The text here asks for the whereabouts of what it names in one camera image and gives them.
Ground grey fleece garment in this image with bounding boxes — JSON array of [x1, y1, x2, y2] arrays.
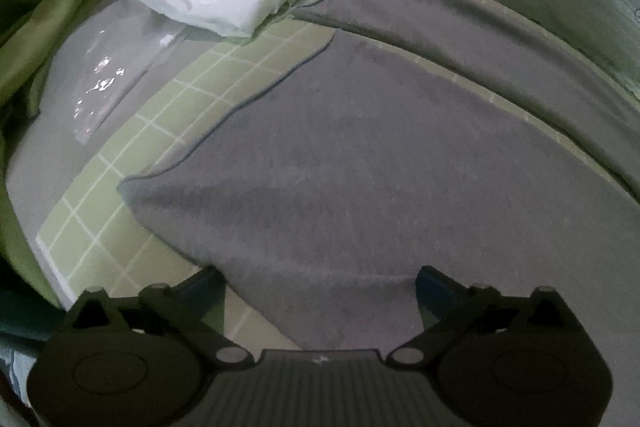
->
[[118, 0, 639, 349]]

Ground clear plastic storage bag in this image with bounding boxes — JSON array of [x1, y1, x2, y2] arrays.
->
[[40, 0, 190, 144]]

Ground green grid cutting mat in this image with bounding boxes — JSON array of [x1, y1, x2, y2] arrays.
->
[[36, 20, 639, 358]]

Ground olive green fabric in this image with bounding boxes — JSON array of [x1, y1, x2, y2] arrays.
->
[[0, 0, 114, 308]]

